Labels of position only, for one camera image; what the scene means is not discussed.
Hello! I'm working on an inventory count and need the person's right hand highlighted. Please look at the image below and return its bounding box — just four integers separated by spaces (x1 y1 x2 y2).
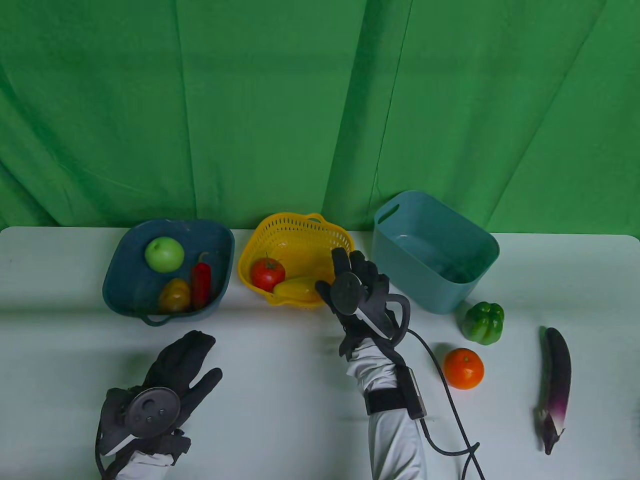
315 247 411 358

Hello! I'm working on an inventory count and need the person's left hand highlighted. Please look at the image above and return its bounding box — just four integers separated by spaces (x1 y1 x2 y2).
100 330 223 466

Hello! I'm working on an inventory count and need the yellow brown bell pepper object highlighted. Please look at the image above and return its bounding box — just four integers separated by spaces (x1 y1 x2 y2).
158 278 192 313

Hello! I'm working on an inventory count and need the yellow perforated basket container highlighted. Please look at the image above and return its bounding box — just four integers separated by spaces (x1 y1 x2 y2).
237 212 355 307

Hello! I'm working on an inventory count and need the red chili pepper object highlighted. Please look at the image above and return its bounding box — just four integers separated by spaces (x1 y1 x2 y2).
191 251 212 310

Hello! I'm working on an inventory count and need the teal plastic bin container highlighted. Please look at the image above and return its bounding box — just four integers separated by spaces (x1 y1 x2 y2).
371 190 501 315

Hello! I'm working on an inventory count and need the dark blue bowl container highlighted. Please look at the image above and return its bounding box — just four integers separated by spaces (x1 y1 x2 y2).
102 218 236 327

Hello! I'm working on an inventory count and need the red tomato object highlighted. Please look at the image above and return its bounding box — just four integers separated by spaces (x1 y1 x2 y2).
250 256 287 293

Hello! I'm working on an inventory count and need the green apple object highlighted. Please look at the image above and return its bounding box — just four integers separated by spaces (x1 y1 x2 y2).
145 236 185 273

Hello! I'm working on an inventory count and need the green bell pepper object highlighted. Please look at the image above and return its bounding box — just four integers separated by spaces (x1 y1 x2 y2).
461 301 505 346

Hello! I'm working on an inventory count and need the orange fruit object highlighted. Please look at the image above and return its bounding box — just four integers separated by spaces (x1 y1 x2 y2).
443 348 485 390

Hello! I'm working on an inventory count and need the purple eggplant object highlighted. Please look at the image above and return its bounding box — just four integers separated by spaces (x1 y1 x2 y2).
535 327 572 456

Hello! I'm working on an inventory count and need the person's left forearm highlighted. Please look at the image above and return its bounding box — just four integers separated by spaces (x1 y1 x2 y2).
102 450 173 480

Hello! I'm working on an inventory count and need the person's right forearm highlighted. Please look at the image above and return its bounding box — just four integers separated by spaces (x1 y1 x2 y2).
347 340 428 480

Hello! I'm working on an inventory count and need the round black glove tracker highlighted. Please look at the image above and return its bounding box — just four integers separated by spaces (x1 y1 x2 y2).
331 274 412 347
96 387 182 457

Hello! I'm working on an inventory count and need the green backdrop cloth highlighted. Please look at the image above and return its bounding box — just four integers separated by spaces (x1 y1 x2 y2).
0 0 640 236

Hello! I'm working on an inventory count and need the black cable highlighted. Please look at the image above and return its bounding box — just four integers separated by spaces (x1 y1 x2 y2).
94 425 108 480
407 327 486 480

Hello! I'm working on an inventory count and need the black forearm strap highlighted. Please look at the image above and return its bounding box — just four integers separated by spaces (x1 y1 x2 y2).
364 366 429 420

